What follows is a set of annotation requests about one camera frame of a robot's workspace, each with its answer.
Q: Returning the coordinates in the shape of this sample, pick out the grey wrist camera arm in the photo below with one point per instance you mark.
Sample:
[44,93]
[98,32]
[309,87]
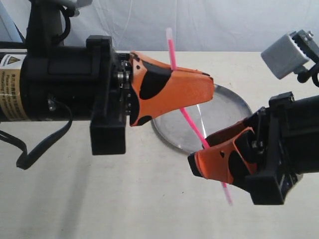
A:
[74,5]
[295,52]

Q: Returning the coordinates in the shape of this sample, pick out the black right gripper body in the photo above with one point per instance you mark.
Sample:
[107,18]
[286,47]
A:
[291,149]

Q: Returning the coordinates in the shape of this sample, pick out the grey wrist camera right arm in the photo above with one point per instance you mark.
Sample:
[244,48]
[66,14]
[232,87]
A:
[295,52]

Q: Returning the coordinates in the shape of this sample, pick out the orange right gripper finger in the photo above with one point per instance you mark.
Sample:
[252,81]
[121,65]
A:
[224,138]
[229,161]

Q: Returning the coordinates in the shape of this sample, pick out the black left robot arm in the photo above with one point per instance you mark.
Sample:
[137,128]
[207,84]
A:
[11,107]

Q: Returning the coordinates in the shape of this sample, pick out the white backdrop cloth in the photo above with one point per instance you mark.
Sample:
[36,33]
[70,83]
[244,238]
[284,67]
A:
[197,25]

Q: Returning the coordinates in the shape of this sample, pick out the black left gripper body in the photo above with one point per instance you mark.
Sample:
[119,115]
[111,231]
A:
[83,83]

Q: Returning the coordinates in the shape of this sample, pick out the pink plastic straw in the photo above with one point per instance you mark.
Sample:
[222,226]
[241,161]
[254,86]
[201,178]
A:
[183,111]

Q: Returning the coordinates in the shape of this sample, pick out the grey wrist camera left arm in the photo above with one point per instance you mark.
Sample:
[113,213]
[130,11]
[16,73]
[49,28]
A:
[74,5]

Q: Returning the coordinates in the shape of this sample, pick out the round stainless steel plate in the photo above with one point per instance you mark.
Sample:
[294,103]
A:
[225,109]

